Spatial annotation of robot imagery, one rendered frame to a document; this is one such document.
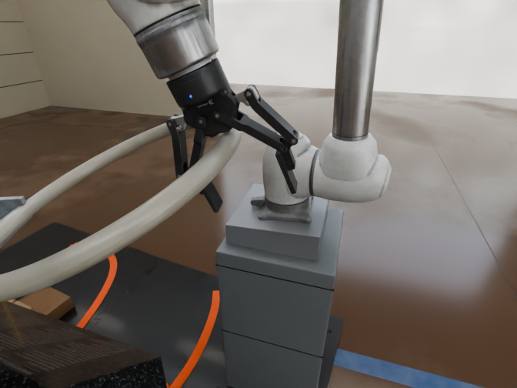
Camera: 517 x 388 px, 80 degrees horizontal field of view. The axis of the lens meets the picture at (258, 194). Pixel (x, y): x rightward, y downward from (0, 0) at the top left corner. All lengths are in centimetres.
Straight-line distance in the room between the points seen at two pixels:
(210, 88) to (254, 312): 93
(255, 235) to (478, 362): 140
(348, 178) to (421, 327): 131
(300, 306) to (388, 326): 96
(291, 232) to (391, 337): 111
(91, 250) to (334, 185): 70
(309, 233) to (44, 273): 75
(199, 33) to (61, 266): 30
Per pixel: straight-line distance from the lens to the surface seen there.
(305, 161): 94
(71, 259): 38
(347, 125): 88
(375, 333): 194
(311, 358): 131
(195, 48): 40
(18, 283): 42
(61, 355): 95
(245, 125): 43
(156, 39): 40
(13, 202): 76
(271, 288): 108
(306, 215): 104
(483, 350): 211
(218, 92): 42
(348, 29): 85
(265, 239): 102
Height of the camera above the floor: 147
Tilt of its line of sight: 29 degrees down
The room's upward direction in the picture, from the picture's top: straight up
